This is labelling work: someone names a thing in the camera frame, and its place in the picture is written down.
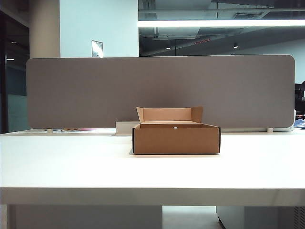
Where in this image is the small white box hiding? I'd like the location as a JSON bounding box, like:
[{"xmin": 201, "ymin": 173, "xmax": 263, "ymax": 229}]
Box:
[{"xmin": 115, "ymin": 121, "xmax": 140, "ymax": 136}]

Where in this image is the brown open cardboard box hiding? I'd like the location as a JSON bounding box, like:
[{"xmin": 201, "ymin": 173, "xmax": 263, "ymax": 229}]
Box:
[{"xmin": 132, "ymin": 105, "xmax": 222, "ymax": 155}]

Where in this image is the white desk support panel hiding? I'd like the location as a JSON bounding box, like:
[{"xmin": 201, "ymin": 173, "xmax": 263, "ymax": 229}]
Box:
[{"xmin": 7, "ymin": 204, "xmax": 163, "ymax": 229}]

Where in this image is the framed wall notice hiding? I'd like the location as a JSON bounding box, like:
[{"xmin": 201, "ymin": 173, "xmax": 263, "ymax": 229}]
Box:
[{"xmin": 91, "ymin": 40, "xmax": 103, "ymax": 58}]

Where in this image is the grey fabric desk divider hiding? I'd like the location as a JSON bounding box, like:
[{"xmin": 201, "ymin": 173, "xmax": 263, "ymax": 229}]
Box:
[{"xmin": 25, "ymin": 55, "xmax": 296, "ymax": 129}]

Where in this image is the long ceiling light strip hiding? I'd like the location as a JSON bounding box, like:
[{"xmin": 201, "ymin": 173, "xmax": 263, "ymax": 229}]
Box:
[{"xmin": 137, "ymin": 19, "xmax": 305, "ymax": 28}]

